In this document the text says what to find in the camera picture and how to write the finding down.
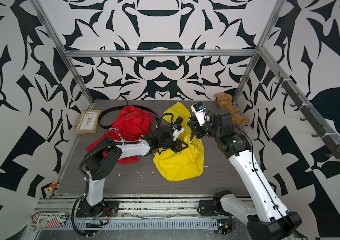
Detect yellow trousers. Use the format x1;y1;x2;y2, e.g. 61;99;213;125
153;102;205;182

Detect red trousers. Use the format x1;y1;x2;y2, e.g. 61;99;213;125
86;106;154;152

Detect black leather belt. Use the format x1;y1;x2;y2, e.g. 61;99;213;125
99;105;159;129

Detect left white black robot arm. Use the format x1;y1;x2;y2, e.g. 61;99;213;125
78;124;189;207

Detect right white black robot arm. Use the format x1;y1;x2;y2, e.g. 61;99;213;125
188;111;302;240

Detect brown teddy bear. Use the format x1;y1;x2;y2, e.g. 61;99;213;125
214;93;250;125

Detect small green circuit board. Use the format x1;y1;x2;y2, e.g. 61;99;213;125
217;219;234;235

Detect wooden framed picture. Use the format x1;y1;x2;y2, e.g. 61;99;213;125
75;110;102;135

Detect small red yellow toy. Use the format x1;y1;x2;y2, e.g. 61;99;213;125
47;179;60;193

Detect red white printed box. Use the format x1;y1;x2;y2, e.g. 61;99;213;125
31;212;68;228

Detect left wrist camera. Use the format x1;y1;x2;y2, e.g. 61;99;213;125
172;117;185;141

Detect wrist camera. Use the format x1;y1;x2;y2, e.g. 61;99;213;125
172;117;185;141
191;102;208;127

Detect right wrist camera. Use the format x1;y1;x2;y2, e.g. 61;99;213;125
191;102;208;127

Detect white cable duct strip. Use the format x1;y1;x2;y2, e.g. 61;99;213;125
75;219;219;230

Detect black wall hook rack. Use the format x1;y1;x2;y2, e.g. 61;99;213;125
276;76;340;159

